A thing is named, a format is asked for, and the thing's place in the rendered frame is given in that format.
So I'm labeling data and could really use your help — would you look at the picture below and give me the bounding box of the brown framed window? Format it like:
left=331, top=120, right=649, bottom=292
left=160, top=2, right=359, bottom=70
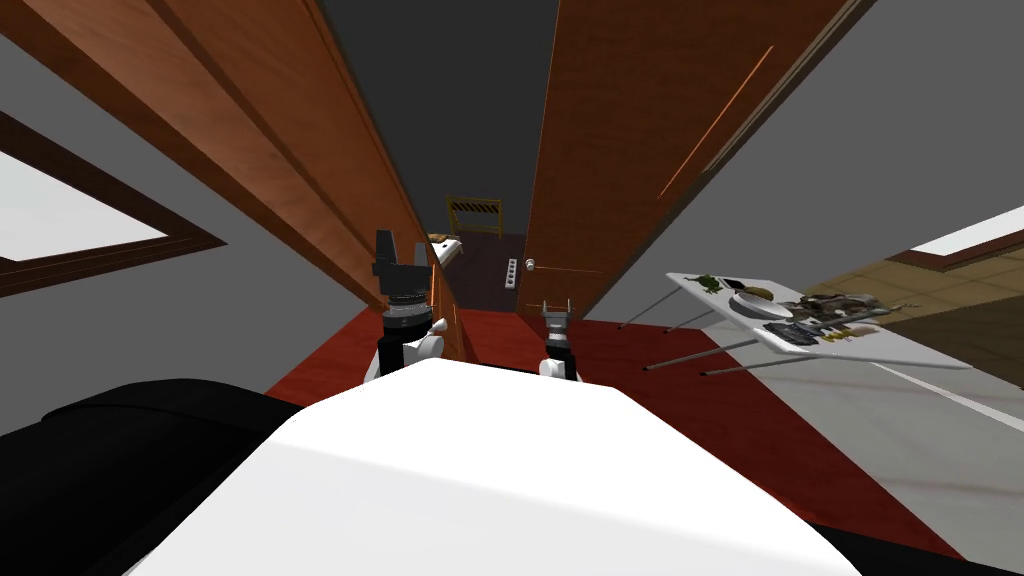
left=0, top=110, right=230, bottom=300
left=886, top=205, right=1024, bottom=274

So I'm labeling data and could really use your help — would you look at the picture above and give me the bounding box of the white furniture piece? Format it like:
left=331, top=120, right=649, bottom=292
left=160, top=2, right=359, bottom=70
left=428, top=233, right=465, bottom=270

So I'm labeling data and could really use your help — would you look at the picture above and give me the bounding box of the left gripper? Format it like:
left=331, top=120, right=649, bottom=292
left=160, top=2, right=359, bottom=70
left=371, top=230, right=434, bottom=303

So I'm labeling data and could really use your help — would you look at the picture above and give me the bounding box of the white table with clutter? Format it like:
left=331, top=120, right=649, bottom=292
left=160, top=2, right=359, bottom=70
left=617, top=271, right=974, bottom=377

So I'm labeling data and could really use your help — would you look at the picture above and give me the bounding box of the brown wooden door leaf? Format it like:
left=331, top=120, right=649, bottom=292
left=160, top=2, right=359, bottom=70
left=515, top=0, right=877, bottom=320

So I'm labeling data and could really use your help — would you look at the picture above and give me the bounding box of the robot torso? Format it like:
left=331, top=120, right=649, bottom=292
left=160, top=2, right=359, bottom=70
left=121, top=357, right=867, bottom=576

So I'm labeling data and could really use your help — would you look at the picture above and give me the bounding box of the yellow black striped barrier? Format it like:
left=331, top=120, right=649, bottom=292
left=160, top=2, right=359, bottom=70
left=445, top=195, right=505, bottom=240

